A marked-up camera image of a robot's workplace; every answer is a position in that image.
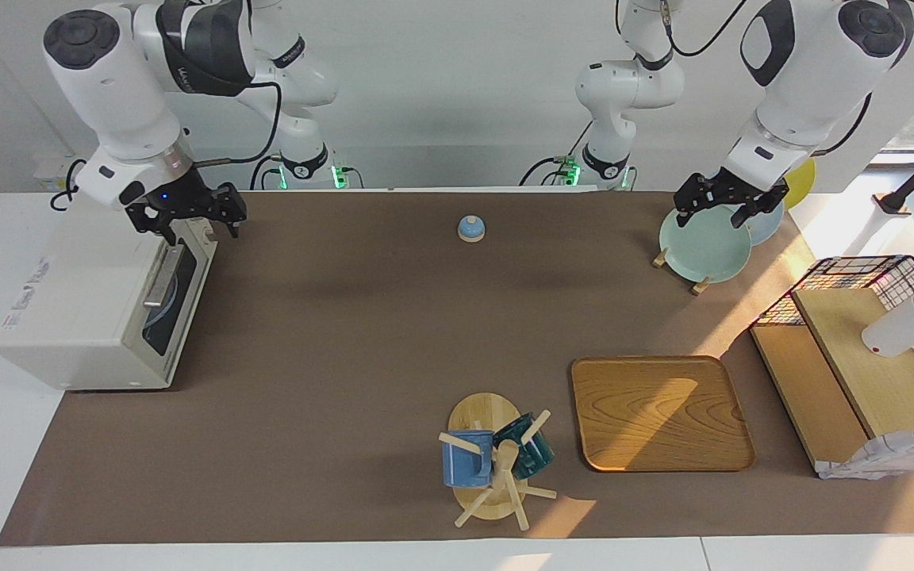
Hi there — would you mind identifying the light blue round plate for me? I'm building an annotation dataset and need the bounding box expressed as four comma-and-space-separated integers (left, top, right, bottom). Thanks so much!
145, 271, 181, 332

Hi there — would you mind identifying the beige toaster oven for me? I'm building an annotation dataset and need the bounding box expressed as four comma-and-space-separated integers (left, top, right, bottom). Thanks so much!
0, 184, 218, 391

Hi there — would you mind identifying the pale blue racked plate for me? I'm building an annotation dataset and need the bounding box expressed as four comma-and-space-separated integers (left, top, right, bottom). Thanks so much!
743, 198, 785, 247

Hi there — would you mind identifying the pale green plate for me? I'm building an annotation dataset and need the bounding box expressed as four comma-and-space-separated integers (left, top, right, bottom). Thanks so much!
659, 205, 753, 284

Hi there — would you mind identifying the wooden plate rack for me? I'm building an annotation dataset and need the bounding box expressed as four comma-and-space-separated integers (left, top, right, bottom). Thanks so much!
652, 246, 713, 297

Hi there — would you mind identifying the yellow plate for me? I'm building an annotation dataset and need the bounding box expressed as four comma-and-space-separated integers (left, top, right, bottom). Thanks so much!
781, 156, 818, 211

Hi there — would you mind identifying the white blurry bottle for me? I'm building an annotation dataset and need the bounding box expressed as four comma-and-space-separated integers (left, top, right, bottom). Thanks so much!
861, 268, 914, 358

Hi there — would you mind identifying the brown table mat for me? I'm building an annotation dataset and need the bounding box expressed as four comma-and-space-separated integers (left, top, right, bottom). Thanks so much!
0, 190, 914, 548

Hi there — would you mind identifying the wooden stepped shelf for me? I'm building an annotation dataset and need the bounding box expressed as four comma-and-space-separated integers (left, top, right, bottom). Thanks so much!
749, 287, 914, 477

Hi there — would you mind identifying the white patterned cloth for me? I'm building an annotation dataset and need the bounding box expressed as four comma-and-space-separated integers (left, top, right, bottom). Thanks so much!
816, 427, 914, 481

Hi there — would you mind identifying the wooden mug tree stand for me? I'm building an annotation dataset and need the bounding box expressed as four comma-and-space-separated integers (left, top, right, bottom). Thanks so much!
439, 392, 559, 531

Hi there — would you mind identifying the dark green mug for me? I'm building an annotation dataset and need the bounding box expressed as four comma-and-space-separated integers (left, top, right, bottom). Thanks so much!
493, 412, 555, 480

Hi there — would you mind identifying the blue mug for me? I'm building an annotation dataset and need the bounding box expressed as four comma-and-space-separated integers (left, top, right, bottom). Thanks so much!
442, 430, 496, 488

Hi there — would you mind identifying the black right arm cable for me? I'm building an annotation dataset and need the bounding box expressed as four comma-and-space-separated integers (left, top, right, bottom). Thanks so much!
191, 79, 283, 169

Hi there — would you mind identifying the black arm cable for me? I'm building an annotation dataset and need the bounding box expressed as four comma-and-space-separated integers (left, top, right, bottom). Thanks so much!
191, 79, 283, 169
614, 0, 747, 59

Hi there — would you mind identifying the tangled black cable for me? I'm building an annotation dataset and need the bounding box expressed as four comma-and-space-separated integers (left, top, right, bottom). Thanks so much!
49, 159, 89, 212

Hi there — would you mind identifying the black wire basket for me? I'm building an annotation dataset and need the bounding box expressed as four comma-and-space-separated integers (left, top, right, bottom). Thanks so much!
751, 255, 914, 421

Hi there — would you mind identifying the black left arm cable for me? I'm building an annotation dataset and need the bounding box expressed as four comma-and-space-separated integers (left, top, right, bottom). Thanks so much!
614, 0, 747, 59

